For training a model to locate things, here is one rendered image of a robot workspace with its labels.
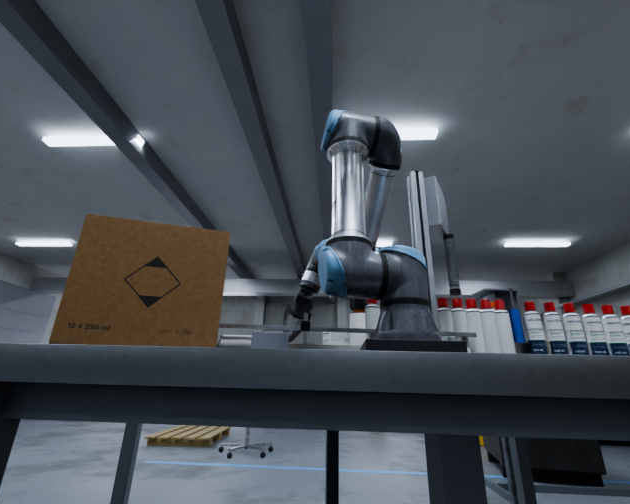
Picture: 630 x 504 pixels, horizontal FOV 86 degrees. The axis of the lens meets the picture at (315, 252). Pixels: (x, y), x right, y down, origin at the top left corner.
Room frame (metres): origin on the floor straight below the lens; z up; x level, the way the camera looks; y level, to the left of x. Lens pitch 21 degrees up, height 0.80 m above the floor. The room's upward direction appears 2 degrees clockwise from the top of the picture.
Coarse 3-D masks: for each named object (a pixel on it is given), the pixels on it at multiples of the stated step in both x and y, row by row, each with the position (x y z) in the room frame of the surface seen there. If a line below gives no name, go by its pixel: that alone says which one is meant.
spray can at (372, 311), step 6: (372, 300) 1.14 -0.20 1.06; (366, 306) 1.15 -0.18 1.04; (372, 306) 1.13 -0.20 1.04; (378, 306) 1.14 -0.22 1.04; (366, 312) 1.15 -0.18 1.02; (372, 312) 1.13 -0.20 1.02; (378, 312) 1.14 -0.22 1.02; (366, 318) 1.15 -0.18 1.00; (372, 318) 1.13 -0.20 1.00; (378, 318) 1.14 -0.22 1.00; (366, 324) 1.15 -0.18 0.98; (372, 324) 1.13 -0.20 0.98; (366, 336) 1.15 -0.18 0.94; (372, 336) 1.13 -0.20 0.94
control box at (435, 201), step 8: (432, 176) 1.00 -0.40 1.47; (424, 184) 1.01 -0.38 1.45; (432, 184) 1.00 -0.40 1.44; (432, 192) 1.00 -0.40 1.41; (440, 192) 1.06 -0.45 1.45; (432, 200) 1.00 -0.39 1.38; (440, 200) 1.04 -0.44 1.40; (432, 208) 1.00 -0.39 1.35; (440, 208) 1.02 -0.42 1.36; (432, 216) 1.01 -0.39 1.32; (440, 216) 1.00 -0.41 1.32; (432, 224) 1.01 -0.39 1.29; (440, 224) 1.00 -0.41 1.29; (432, 232) 1.06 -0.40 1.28; (440, 232) 1.06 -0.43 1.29; (448, 232) 1.12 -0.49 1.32; (432, 240) 1.13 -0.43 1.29; (440, 240) 1.12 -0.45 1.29
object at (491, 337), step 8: (480, 304) 1.20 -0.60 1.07; (488, 304) 1.18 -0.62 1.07; (480, 312) 1.19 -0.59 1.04; (488, 312) 1.17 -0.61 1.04; (488, 320) 1.17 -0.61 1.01; (488, 328) 1.17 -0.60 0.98; (496, 328) 1.17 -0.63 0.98; (488, 336) 1.17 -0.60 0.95; (496, 336) 1.17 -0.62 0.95; (488, 344) 1.18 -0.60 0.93; (496, 344) 1.17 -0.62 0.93; (488, 352) 1.18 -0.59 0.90; (496, 352) 1.17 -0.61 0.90
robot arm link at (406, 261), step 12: (384, 252) 0.77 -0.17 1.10; (396, 252) 0.75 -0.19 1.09; (408, 252) 0.74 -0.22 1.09; (420, 252) 0.76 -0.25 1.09; (384, 264) 0.73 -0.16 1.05; (396, 264) 0.74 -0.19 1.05; (408, 264) 0.74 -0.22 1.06; (420, 264) 0.75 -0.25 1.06; (384, 276) 0.73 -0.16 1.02; (396, 276) 0.74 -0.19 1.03; (408, 276) 0.74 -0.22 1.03; (420, 276) 0.75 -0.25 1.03; (384, 288) 0.75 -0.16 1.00; (396, 288) 0.75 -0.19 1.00; (408, 288) 0.74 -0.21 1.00; (420, 288) 0.75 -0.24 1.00
